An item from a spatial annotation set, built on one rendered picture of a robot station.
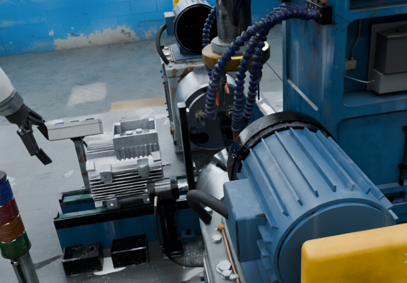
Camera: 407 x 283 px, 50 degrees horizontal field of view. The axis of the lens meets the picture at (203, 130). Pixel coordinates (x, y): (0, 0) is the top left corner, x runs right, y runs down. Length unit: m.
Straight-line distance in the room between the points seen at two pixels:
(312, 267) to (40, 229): 1.16
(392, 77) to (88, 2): 5.92
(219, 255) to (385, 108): 0.63
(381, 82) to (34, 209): 1.17
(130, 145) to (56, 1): 5.75
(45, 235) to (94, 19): 5.55
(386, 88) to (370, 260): 0.75
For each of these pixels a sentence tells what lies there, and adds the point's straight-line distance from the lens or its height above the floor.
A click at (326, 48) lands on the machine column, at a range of 1.07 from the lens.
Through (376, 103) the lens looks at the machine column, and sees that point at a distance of 1.17.
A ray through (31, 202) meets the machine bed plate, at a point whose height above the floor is 0.80.
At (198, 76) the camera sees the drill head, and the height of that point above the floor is 1.16.
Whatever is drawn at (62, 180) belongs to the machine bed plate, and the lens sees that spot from 1.75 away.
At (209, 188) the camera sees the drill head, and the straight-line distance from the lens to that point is 0.97.
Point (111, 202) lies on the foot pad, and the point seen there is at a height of 0.98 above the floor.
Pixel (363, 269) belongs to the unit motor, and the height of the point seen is 1.32.
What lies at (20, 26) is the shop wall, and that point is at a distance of 7.05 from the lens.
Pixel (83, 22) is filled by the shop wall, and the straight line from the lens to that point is 6.86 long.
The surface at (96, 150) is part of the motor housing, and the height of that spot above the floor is 1.10.
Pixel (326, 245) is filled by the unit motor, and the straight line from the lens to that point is 0.47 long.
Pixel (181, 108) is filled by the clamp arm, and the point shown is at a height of 1.25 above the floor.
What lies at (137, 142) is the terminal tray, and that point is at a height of 1.12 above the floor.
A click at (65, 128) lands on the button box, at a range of 1.51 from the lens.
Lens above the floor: 1.66
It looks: 26 degrees down
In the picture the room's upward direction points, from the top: 6 degrees counter-clockwise
